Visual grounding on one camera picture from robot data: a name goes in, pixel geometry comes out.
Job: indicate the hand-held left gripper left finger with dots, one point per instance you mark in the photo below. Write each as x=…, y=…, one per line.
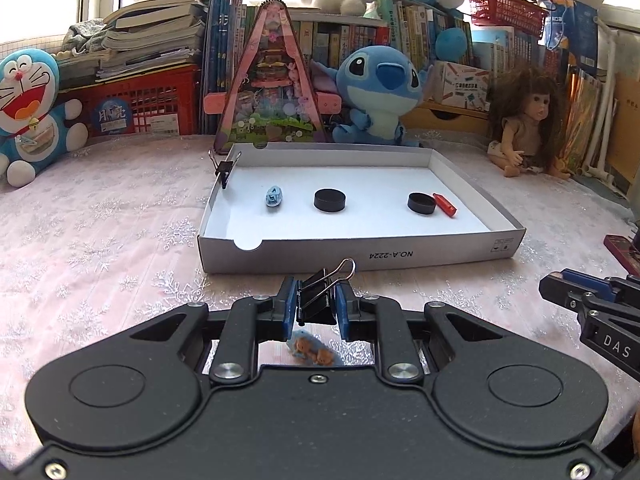
x=287, y=307

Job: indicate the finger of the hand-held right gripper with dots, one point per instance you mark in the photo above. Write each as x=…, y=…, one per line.
x=627, y=287
x=570, y=290

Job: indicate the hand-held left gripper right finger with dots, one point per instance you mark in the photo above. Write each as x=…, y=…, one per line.
x=344, y=310

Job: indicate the large black binder clip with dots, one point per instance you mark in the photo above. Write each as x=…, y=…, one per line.
x=315, y=302

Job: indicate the white cardboard box tray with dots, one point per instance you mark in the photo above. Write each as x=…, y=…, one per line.
x=360, y=210

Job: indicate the black round cap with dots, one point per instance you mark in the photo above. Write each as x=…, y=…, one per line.
x=330, y=200
x=421, y=203

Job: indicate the red smartphone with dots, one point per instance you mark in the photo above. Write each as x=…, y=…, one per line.
x=620, y=247

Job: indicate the small black binder clip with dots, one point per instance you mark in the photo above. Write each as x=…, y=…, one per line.
x=222, y=167

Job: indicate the brown cardboard sheet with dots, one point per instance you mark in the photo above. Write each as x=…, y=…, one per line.
x=626, y=130

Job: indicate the row of thin picture books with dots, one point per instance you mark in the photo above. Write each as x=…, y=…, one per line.
x=582, y=120

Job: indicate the long-haired doll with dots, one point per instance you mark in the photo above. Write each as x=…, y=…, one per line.
x=530, y=120

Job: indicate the white pipe rack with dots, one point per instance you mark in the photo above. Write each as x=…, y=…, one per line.
x=607, y=110

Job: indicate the pink snowflake tablecloth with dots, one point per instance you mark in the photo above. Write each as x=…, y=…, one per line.
x=100, y=235

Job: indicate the wooden drawer shelf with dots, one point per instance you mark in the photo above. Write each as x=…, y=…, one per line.
x=450, y=117

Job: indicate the blue alien plush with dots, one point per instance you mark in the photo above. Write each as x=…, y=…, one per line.
x=380, y=95

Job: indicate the pink triangular toy house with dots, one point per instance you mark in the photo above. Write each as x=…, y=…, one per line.
x=272, y=85

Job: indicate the white printed paper box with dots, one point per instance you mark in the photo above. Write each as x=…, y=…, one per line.
x=462, y=87

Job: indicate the red plastic crate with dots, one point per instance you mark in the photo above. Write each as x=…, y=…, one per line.
x=145, y=105

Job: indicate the blue printed bag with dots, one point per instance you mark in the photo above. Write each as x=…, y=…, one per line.
x=572, y=30

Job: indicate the upright blue books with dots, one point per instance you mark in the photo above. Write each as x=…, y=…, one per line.
x=222, y=50

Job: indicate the row of shelf books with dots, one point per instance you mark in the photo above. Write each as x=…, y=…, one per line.
x=350, y=35

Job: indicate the small red basket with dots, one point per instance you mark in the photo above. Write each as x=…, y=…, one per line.
x=505, y=10

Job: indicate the stack of books and papers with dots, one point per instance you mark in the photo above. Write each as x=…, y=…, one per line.
x=150, y=25

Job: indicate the blue cat plush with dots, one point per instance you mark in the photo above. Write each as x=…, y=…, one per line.
x=30, y=110

